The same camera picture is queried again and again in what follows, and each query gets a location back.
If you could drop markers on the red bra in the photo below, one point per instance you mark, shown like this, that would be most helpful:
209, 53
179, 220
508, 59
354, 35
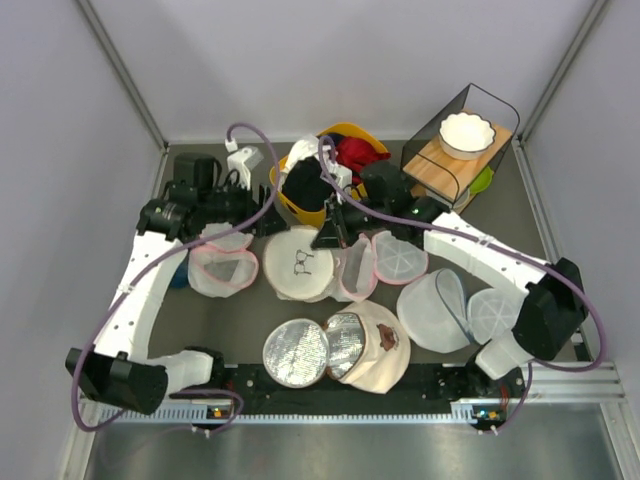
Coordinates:
356, 153

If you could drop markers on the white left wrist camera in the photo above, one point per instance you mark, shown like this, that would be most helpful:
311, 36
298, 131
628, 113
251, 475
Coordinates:
244, 161

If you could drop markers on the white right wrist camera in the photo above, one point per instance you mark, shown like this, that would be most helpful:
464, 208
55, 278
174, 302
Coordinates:
343, 177

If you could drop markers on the pink trimmed bag left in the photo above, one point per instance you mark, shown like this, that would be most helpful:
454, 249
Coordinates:
223, 267

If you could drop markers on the grey trimmed white mesh bag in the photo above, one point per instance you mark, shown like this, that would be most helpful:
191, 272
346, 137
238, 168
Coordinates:
438, 316

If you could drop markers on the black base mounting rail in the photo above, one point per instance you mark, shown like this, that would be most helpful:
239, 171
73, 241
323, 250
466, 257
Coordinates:
423, 389

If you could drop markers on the black wire shelf rack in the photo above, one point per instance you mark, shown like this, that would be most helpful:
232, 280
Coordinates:
435, 173

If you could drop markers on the white scalloped bowl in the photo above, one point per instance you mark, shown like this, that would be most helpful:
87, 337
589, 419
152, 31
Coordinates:
466, 136

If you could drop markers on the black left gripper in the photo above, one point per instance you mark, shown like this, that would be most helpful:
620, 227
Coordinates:
270, 223

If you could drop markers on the beige mesh bag with glasses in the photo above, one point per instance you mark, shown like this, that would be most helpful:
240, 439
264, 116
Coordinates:
294, 270

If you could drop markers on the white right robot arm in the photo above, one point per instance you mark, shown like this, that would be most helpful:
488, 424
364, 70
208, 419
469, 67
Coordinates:
550, 296

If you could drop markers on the beige foil lined bear bag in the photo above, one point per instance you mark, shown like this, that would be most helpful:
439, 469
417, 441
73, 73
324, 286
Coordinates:
362, 345

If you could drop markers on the pink trimmed bag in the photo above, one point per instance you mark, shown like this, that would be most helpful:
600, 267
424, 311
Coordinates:
382, 258
223, 267

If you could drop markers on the black bra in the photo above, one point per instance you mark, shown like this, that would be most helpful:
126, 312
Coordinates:
306, 188

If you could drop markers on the white bra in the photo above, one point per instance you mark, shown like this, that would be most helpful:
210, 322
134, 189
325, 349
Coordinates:
307, 146

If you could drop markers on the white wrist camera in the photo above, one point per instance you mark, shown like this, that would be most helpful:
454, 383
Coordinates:
244, 161
343, 177

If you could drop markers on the yellow plastic basket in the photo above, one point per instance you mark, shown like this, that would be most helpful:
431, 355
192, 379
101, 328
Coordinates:
328, 140

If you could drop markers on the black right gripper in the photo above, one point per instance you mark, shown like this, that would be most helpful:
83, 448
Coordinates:
330, 235

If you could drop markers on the green plastic bowl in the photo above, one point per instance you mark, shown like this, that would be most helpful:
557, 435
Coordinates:
482, 181

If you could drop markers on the pink trimmed bag centre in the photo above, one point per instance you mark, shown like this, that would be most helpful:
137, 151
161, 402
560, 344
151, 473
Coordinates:
382, 258

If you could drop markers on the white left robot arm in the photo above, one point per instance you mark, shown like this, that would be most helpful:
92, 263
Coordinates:
115, 369

